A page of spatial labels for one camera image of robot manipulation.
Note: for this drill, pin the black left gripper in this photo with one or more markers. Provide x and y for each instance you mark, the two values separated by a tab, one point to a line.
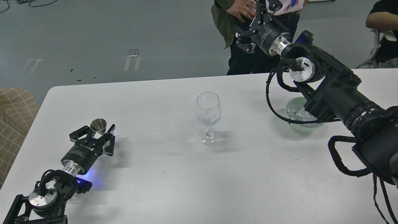
80	158

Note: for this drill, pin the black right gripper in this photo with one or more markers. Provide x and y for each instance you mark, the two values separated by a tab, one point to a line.
266	32

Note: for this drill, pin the steel cocktail jigger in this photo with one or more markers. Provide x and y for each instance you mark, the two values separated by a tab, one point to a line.
98	126

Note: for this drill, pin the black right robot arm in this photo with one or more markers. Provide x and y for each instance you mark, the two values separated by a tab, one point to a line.
330	89

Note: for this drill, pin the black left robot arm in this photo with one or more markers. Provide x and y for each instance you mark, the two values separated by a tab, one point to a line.
47	202

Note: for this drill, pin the green bowl of ice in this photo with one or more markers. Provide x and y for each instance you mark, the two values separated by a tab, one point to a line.
295	111

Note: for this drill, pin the clear wine glass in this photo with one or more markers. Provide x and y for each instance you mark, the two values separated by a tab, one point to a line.
208	112

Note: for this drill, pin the standing person's right hand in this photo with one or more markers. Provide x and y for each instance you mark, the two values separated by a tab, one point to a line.
243	9

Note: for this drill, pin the standing person's left hand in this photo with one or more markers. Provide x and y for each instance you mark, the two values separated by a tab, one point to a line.
303	3

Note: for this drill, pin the beige checkered cushion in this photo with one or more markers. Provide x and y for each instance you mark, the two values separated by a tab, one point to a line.
18	109

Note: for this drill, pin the seated person in black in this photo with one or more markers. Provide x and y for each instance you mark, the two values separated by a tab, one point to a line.
384	17

